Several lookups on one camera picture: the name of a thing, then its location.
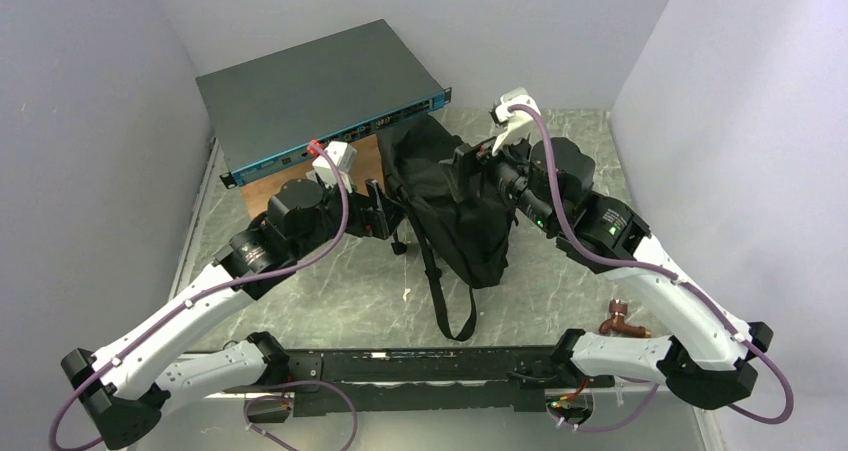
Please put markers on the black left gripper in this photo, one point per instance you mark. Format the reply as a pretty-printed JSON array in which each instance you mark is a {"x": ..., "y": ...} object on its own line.
[{"x": 380, "y": 219}]

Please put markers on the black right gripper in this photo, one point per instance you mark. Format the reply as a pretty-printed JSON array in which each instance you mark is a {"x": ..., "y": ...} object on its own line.
[{"x": 469, "y": 160}]

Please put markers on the black student backpack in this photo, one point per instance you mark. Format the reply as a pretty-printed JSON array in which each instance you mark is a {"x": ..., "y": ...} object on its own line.
[{"x": 472, "y": 237}]

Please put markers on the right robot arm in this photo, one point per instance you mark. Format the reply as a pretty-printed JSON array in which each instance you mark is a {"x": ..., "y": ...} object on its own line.
[{"x": 699, "y": 361}]

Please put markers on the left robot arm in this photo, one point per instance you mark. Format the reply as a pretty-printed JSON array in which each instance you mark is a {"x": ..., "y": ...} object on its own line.
[{"x": 127, "y": 387}]

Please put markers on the copper brass tap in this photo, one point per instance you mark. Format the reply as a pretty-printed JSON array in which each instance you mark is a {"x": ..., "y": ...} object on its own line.
[{"x": 616, "y": 322}]

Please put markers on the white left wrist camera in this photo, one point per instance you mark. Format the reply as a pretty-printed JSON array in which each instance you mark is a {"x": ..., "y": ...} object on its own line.
[{"x": 342, "y": 155}]

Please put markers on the grey network switch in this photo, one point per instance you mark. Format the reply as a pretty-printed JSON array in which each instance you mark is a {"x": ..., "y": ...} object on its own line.
[{"x": 342, "y": 87}]

